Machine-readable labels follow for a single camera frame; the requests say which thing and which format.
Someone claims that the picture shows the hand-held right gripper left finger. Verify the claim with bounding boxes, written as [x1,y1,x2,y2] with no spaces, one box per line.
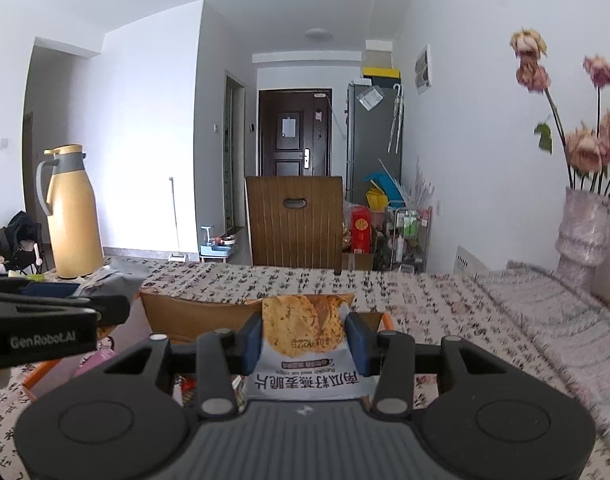
[104,312,264,420]

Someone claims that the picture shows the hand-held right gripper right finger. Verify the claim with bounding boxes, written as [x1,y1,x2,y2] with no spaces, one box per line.
[345,312,506,419]

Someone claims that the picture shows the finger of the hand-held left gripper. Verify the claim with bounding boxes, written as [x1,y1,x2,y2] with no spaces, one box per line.
[0,271,82,297]
[0,291,132,330]

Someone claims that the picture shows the silver foil snack packet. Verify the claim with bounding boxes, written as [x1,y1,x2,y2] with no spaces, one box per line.
[77,265,151,302]

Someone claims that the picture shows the pink snack packet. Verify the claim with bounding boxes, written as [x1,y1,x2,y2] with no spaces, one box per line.
[74,347,117,379]

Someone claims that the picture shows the white cracker packet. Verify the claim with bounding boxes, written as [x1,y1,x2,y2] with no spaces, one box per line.
[245,294,382,402]

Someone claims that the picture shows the red cardboard box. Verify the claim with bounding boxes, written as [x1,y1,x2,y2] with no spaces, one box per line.
[22,291,401,406]

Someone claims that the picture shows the black bag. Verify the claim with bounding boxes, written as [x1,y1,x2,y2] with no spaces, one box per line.
[0,209,45,276]

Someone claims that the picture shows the yellow thermos jug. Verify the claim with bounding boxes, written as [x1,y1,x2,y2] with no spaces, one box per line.
[34,143,105,280]

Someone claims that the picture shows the brown carton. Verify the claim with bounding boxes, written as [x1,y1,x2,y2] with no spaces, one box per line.
[340,252,376,274]

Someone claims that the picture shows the calligraphy print tablecloth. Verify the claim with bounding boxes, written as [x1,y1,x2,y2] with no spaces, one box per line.
[0,255,610,480]

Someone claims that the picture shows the white mop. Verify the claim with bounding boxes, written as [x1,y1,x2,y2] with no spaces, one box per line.
[167,177,187,263]

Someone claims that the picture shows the red gift box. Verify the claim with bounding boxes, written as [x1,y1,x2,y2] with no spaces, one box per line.
[350,207,372,254]

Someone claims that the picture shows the brown wooden chair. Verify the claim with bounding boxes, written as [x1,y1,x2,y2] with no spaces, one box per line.
[244,175,345,276]

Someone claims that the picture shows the white vented panel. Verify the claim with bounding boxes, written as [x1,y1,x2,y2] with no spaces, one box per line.
[452,245,491,276]

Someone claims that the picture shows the blue plastic dustpan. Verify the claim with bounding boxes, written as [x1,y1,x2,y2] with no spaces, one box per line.
[362,172,406,209]

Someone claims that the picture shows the pale dried plumes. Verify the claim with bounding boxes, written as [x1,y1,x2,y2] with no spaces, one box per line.
[412,157,436,211]

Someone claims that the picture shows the grey side door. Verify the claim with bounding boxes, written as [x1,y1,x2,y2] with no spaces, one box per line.
[223,69,247,234]

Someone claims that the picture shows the grey refrigerator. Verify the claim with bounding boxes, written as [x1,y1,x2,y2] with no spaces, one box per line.
[345,82,405,207]

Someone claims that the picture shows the grey quilted runner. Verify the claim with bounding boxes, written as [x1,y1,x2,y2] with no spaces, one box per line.
[477,259,610,442]

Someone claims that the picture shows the dark brown entrance door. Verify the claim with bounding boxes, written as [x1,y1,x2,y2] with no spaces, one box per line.
[257,88,334,179]

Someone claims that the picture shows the white umbrella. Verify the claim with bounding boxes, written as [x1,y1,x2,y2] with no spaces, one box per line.
[387,83,405,155]

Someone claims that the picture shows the paper sheet in plastic sleeve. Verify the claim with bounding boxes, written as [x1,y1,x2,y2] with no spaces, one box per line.
[357,85,386,111]

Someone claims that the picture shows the pink textured vase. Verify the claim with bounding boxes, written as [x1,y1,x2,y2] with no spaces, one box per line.
[554,187,610,292]

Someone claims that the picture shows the yellow box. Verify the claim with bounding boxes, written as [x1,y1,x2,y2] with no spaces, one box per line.
[362,67,402,86]

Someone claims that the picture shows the bunch of dried pink roses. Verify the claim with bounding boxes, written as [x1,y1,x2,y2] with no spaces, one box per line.
[509,27,610,197]

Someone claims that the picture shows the wire rack with bottles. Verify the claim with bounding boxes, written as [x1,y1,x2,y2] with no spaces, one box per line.
[392,204,434,274]

